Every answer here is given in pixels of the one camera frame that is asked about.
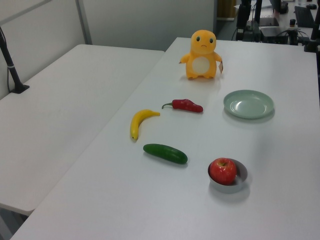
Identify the yellow toy banana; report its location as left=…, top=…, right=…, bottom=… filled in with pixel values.
left=129, top=109, right=161, bottom=143

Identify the pale green plastic plate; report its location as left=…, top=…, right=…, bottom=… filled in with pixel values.
left=223, top=89, right=275, bottom=120

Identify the red toy chili pepper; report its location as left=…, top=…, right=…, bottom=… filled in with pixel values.
left=161, top=98, right=204, bottom=114

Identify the green toy cucumber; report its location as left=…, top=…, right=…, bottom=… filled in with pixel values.
left=142, top=143, right=188, bottom=165

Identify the red toy apple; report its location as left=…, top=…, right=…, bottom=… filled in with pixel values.
left=209, top=157, right=238, bottom=186

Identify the orange plush dinosaur toy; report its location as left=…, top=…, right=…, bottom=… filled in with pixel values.
left=179, top=29, right=224, bottom=80

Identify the small metal bowl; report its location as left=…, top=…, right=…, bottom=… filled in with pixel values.
left=207, top=158, right=249, bottom=195

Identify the yellow wooden panel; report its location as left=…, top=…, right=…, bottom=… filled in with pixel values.
left=216, top=0, right=237, bottom=21

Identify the black equipment stand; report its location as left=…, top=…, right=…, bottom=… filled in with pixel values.
left=235, top=0, right=252, bottom=41

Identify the black flat box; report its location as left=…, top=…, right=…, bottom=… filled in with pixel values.
left=259, top=26, right=290, bottom=45

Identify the black pole with base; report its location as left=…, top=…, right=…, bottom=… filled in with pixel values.
left=0, top=26, right=30, bottom=95

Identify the black clamp stand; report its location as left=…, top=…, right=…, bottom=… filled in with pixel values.
left=303, top=14, right=320, bottom=53

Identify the black keyboard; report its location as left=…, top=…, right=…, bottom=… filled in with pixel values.
left=294, top=5, right=316, bottom=29

